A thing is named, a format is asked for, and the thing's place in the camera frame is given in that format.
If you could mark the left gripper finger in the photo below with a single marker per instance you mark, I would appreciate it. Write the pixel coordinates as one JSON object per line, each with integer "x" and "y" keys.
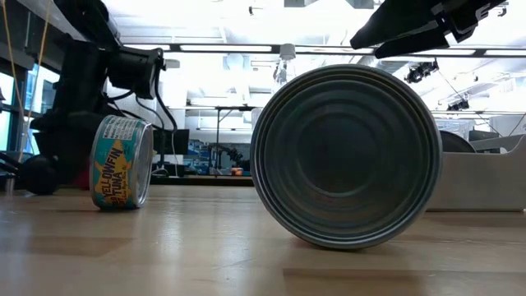
{"x": 65, "y": 160}

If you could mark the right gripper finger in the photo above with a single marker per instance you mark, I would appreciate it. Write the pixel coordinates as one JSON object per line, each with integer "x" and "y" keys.
{"x": 394, "y": 24}
{"x": 411, "y": 45}

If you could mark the teal yellowfin tuna can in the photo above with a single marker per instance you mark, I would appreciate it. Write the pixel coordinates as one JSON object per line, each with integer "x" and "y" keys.
{"x": 121, "y": 162}

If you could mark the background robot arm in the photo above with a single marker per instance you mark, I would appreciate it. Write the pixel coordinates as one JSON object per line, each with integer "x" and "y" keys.
{"x": 230, "y": 154}

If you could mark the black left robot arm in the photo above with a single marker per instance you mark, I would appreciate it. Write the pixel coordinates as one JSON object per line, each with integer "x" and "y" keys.
{"x": 78, "y": 82}

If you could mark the black ceiling spotlight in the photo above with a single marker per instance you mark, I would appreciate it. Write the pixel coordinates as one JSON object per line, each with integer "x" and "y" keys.
{"x": 421, "y": 70}
{"x": 458, "y": 104}

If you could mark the dark round fruit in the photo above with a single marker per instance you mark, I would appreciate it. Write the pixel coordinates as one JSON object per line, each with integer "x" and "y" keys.
{"x": 39, "y": 177}

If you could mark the dark framed window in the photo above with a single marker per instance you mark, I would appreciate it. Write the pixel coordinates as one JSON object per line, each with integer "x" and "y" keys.
{"x": 43, "y": 92}

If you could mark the clear plastic bin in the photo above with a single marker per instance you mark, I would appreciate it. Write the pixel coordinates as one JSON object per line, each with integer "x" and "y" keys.
{"x": 452, "y": 123}
{"x": 257, "y": 117}

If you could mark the black background monitor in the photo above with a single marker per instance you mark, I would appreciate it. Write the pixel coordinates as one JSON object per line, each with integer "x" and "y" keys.
{"x": 172, "y": 141}

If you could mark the dark background monitor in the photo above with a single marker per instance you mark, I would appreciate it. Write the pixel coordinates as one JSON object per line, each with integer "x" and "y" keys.
{"x": 483, "y": 135}

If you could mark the grey plastic tray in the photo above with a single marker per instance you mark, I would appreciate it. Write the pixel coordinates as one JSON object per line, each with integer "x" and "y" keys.
{"x": 472, "y": 181}

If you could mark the ceiling light strip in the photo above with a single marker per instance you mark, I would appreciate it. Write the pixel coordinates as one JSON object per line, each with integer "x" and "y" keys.
{"x": 226, "y": 48}

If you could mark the black metal table frame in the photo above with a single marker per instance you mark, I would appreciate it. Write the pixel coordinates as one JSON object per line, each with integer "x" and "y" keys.
{"x": 201, "y": 181}

